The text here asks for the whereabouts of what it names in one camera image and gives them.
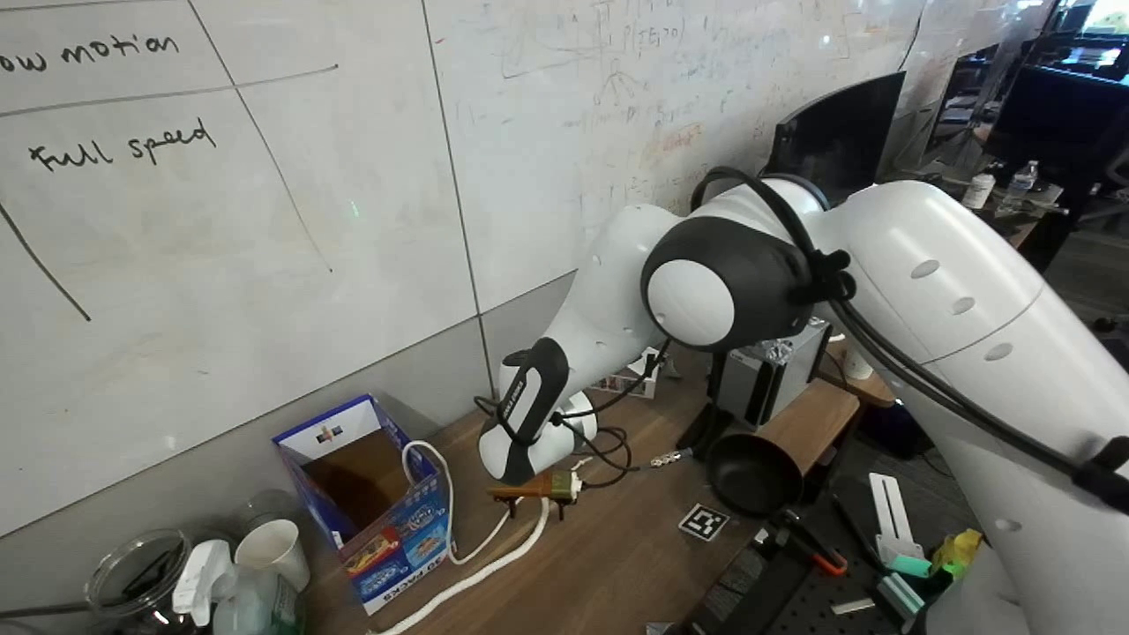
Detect white braided string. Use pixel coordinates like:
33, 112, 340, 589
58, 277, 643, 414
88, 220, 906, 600
367, 438, 592, 635

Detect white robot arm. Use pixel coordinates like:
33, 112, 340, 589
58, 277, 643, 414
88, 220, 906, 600
480, 165, 1129, 635

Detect grey battery box near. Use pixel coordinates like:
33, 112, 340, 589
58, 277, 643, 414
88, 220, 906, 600
716, 318, 829, 425

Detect blue cardboard snack box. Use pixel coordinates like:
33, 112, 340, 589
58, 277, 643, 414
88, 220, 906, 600
273, 394, 452, 615

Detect black white fiducial marker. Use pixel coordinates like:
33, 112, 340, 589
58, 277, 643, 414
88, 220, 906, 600
679, 506, 732, 543

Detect black frying pan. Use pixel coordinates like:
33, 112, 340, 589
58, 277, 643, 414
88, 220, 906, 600
706, 433, 805, 515

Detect white paper cup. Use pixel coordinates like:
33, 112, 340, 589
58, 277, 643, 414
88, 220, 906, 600
235, 519, 309, 593

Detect white spray bottle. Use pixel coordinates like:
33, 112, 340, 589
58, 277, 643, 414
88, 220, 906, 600
174, 539, 233, 628

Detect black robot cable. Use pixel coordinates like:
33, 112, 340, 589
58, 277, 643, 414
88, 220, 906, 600
687, 165, 1129, 515

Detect orange handled black tool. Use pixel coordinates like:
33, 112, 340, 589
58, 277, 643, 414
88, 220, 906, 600
774, 508, 850, 579

